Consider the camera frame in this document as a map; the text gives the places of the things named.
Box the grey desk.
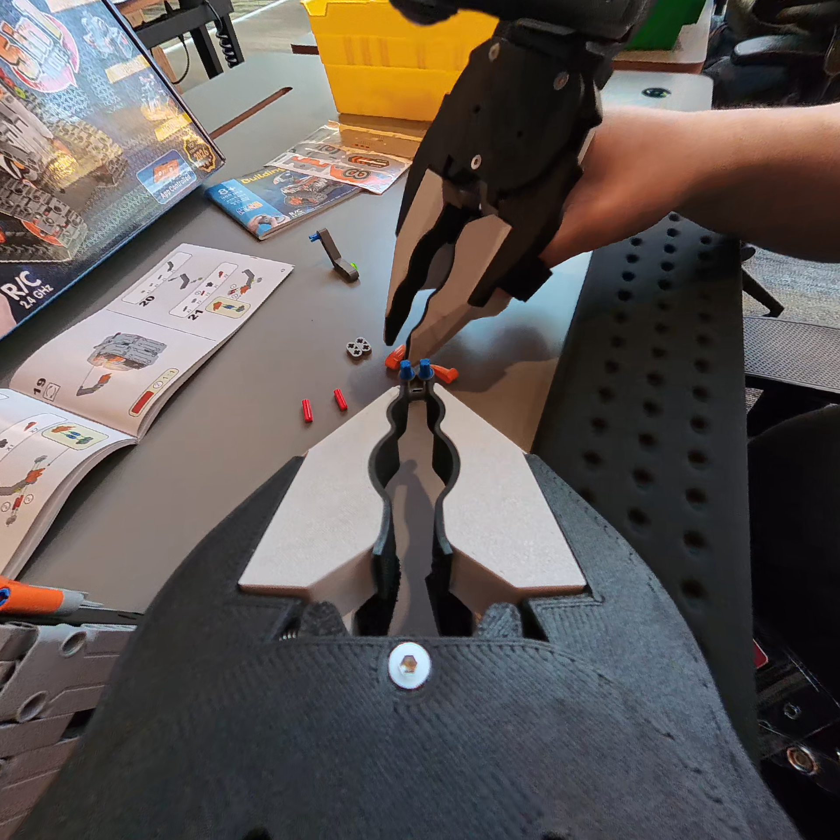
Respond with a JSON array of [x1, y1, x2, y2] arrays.
[[0, 46, 716, 631]]

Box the person's right forearm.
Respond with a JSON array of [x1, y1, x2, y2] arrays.
[[656, 101, 840, 263]]

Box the blue robot kit box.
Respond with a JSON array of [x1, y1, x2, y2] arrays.
[[0, 0, 226, 342]]

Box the person's black pants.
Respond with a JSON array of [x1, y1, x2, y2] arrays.
[[748, 407, 840, 657]]

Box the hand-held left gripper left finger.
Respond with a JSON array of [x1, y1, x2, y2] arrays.
[[238, 386, 403, 636]]

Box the black mesh office chair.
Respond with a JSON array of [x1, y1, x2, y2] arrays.
[[742, 243, 840, 395]]

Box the green plastic bin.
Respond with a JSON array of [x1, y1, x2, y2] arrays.
[[630, 0, 707, 52]]

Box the black perforated panel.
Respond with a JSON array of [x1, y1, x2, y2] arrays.
[[532, 213, 762, 756]]

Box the orange grey sticker sheet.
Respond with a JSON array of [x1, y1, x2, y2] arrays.
[[266, 121, 413, 196]]

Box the clear badge holder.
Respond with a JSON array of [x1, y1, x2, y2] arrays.
[[753, 633, 840, 798]]

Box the small blue manual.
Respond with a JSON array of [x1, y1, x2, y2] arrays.
[[205, 167, 362, 240]]

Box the black coiled cable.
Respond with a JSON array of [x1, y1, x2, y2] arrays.
[[209, 0, 245, 67]]

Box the dark grey bent beam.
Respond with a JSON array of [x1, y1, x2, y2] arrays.
[[315, 228, 361, 284]]

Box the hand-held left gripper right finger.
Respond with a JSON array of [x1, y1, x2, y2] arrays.
[[425, 384, 588, 636]]

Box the grey black robot model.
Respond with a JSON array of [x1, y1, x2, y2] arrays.
[[0, 577, 142, 840]]

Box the person's right hand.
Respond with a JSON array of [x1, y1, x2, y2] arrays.
[[542, 107, 665, 269]]

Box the black padded office chair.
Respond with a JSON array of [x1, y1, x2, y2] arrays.
[[705, 0, 840, 109]]

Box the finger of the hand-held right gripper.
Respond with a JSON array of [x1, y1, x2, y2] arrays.
[[407, 213, 514, 358], [384, 172, 455, 347]]

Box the yellow plastic bin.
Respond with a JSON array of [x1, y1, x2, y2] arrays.
[[301, 0, 500, 122]]

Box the white instruction booklet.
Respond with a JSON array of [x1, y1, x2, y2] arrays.
[[0, 243, 295, 581]]

